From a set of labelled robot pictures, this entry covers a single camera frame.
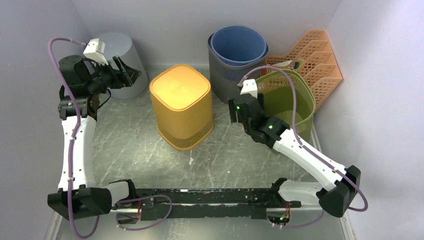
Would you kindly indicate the light grey plastic bucket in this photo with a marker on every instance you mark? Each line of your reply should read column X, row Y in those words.
column 121, row 45

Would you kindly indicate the blue plastic bucket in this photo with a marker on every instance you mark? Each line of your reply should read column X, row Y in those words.
column 238, row 45

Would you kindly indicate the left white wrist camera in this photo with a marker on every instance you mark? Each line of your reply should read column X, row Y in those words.
column 94, row 50

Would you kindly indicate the yellow mesh waste basket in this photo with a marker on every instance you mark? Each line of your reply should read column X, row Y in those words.
column 183, row 107

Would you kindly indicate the dark grey mesh basket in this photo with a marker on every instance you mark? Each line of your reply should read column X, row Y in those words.
column 224, row 78

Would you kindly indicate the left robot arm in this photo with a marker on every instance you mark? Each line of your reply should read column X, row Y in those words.
column 77, row 193

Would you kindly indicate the orange plastic file organizer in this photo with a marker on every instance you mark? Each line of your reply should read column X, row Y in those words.
column 313, row 58

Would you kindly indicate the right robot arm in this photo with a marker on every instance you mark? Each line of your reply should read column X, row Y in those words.
column 336, row 185

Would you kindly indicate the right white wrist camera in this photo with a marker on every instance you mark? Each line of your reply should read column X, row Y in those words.
column 249, row 86

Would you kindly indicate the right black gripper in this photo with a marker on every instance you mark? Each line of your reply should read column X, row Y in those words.
column 233, row 111

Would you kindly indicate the olive green mesh basket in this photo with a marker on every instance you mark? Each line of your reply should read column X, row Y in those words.
column 278, row 100

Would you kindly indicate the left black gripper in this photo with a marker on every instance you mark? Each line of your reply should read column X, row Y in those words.
column 118, row 82

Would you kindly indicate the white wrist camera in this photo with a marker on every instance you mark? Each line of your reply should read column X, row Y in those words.
column 94, row 50
column 249, row 86

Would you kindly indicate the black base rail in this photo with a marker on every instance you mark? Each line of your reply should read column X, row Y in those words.
column 174, row 203

